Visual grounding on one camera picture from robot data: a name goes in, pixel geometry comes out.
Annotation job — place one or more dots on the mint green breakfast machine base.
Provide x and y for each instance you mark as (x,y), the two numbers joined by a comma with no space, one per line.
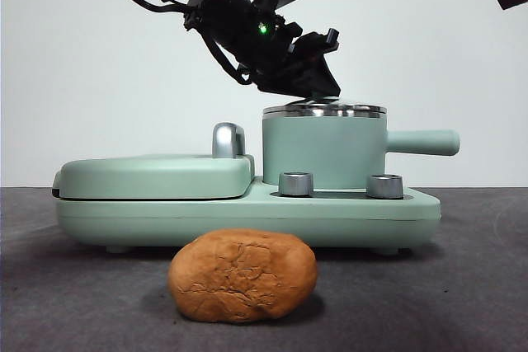
(247,224)

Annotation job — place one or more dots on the glass lid with green knob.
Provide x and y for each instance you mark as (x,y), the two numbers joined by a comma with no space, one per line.
(354,108)

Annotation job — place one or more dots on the mint green griddle cover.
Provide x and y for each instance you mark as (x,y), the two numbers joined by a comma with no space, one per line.
(156,176)

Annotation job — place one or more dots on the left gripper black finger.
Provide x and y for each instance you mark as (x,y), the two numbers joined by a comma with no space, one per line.
(280,86)
(323,78)

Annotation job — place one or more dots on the brown potato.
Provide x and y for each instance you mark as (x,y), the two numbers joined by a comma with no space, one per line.
(243,278)

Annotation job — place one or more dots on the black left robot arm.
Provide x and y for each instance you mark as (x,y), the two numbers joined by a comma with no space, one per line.
(231,14)

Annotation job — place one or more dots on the silver control knob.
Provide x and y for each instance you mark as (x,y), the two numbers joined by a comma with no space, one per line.
(295,185)
(384,187)

